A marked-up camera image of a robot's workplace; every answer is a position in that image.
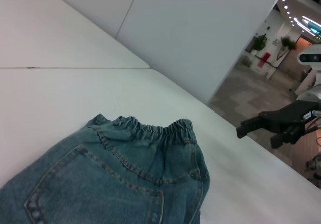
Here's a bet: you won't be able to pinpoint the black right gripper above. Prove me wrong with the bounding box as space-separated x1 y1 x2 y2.
236 99 318 150

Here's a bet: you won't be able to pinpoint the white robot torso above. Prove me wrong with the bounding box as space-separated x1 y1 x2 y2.
294 67 321 94

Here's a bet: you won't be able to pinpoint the green potted plant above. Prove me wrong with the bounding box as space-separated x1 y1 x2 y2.
280 35 297 53
251 34 269 52

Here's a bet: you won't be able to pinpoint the blue denim shorts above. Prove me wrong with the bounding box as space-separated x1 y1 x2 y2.
0 113 211 224

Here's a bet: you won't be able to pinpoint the red sign board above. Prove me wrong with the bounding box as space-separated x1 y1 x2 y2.
257 52 272 68

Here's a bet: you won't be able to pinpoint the grey cable with metal plug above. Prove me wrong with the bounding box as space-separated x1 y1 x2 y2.
304 109 321 132

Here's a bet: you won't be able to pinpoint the white robot head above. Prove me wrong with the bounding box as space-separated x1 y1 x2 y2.
297 44 321 65

